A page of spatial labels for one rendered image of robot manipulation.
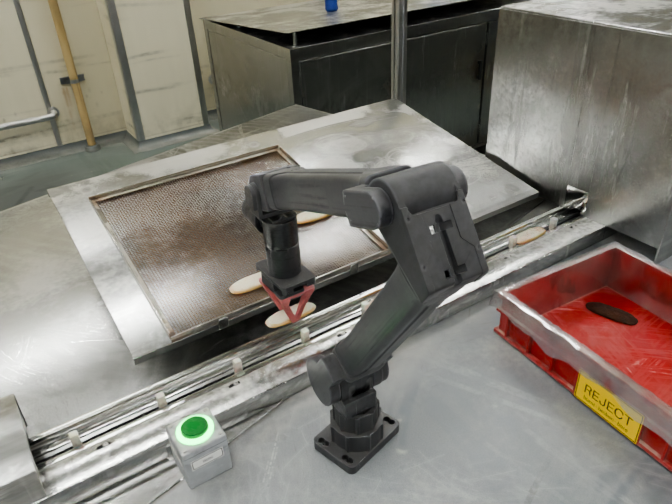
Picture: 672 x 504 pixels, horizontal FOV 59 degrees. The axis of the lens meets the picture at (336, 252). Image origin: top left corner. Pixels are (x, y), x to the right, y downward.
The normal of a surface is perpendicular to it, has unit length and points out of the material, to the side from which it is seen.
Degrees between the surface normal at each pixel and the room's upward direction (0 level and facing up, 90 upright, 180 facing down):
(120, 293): 10
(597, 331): 0
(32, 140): 90
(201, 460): 90
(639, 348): 0
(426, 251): 56
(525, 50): 90
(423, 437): 0
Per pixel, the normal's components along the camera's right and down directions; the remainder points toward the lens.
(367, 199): -0.87, 0.29
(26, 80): 0.55, 0.42
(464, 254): 0.39, -0.11
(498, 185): 0.05, -0.76
